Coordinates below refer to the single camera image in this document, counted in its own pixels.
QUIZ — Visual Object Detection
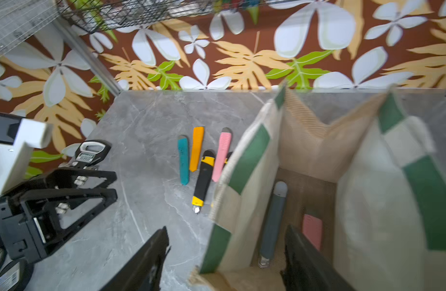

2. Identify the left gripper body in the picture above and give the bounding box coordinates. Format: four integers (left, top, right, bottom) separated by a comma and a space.
0, 189, 48, 263

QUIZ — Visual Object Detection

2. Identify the pink art knife upright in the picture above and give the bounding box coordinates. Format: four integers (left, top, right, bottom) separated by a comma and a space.
212, 127, 232, 183

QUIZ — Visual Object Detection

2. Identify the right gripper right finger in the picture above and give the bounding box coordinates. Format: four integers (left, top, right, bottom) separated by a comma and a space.
281, 226, 354, 291

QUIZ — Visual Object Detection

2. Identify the black tape roll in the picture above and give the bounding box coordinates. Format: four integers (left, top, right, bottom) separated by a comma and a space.
0, 259, 34, 291

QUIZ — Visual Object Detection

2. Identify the green burlap christmas pouch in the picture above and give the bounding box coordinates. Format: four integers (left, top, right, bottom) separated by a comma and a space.
189, 87, 446, 291

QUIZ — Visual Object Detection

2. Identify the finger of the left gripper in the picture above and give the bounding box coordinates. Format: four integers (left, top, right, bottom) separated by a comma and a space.
26, 189, 118, 262
19, 167, 118, 204

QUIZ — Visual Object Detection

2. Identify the grey art knife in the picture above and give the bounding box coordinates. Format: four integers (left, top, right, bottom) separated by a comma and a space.
258, 181, 288, 269

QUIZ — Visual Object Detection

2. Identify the black wire basket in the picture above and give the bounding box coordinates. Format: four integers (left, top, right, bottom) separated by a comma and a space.
55, 0, 300, 33

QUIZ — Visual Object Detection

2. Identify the white wire basket left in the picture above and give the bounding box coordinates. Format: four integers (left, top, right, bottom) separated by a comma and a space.
0, 0, 59, 57

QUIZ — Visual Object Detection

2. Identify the orange art knife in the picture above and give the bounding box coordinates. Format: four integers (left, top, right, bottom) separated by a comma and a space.
189, 127, 205, 172

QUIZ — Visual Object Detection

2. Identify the teal art knife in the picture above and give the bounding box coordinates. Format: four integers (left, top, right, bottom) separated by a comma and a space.
177, 135, 190, 186

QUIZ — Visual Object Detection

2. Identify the socket set rail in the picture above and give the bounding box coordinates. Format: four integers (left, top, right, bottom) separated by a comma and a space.
56, 139, 112, 215

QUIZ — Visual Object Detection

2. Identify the pink art knife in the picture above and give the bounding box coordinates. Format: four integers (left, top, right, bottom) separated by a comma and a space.
303, 214, 323, 251
212, 127, 232, 183

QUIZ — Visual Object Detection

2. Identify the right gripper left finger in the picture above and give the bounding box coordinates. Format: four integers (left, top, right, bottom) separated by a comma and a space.
101, 227, 170, 291

